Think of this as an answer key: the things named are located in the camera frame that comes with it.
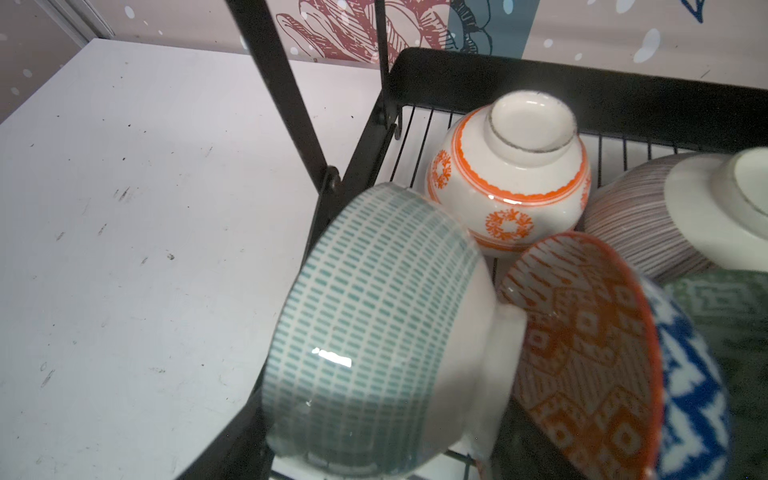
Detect teal dashed bowl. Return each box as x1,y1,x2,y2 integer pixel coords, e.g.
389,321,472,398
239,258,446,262
261,183,527,479

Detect orange floral bowl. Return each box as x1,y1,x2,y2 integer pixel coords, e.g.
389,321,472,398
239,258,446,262
425,90,592,258

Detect red blue patterned bowl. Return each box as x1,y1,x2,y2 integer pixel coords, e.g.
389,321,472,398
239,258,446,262
499,232,731,479

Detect pink striped bowl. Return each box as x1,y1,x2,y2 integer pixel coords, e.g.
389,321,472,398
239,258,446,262
583,147,767,283

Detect green patterned bowl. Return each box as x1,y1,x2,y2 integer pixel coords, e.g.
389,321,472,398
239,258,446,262
664,270,767,479

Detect black wire dish rack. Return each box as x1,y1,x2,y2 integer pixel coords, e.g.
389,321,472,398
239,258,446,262
184,1,767,479

